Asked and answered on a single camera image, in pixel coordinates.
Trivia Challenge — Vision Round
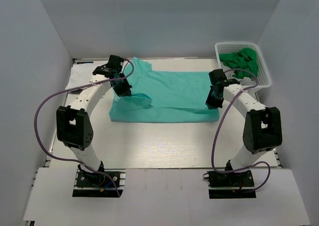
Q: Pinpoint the teal t-shirt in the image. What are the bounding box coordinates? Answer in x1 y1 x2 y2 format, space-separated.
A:
109 57 219 123

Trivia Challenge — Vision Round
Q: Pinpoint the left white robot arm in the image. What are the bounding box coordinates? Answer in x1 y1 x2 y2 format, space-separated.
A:
56 72 132 186

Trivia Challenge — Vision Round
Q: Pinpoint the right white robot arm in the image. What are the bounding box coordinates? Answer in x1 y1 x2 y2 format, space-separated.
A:
206 79 283 186

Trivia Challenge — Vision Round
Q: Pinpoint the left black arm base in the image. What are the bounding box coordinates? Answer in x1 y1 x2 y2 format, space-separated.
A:
75 161 124 188

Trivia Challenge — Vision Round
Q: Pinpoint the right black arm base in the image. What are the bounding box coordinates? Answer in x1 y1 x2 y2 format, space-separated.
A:
203 170 255 188

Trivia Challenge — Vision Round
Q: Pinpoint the white t-shirt in basket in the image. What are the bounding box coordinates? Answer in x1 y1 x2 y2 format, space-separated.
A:
239 77 256 87

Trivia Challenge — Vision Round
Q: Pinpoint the folded white t-shirt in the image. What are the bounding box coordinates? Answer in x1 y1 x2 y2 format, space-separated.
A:
66 64 99 92

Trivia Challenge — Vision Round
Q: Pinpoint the white plastic basket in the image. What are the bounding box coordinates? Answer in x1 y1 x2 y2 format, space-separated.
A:
215 42 272 92

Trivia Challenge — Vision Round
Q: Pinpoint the green t-shirt in basket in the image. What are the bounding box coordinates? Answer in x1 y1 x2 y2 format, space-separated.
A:
219 48 259 79

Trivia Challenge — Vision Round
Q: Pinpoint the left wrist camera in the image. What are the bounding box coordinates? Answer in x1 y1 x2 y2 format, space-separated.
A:
92 55 124 79

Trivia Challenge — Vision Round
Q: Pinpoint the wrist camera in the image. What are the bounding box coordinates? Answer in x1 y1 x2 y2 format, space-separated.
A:
92 55 124 79
209 69 240 87

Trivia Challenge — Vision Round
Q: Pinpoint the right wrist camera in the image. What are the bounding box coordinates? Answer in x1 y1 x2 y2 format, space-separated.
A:
209 69 240 87

